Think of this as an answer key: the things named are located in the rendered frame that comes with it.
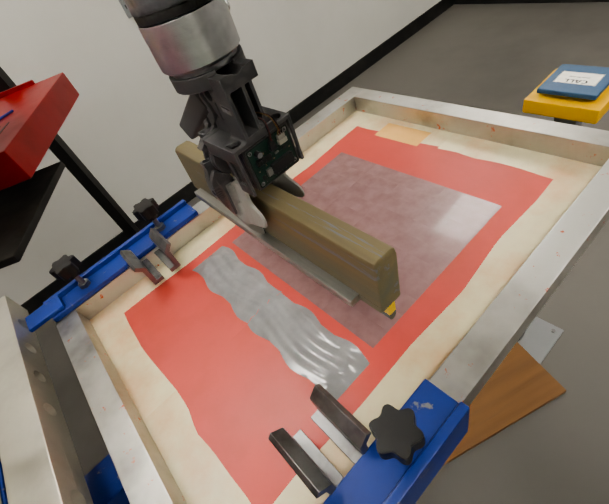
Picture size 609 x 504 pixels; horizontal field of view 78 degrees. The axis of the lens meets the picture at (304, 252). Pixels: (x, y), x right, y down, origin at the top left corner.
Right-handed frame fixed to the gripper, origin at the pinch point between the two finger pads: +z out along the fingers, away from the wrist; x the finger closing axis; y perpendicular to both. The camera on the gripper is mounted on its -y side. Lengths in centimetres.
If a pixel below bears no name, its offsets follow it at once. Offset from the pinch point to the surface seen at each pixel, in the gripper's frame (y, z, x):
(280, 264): -4.6, 13.7, -0.1
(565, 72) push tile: 9, 12, 64
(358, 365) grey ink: 17.1, 13.5, -5.0
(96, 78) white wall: -200, 18, 27
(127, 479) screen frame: 7.5, 10.2, -32.2
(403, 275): 13.0, 13.7, 9.2
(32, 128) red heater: -100, 1, -14
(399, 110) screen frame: -12.6, 11.3, 42.0
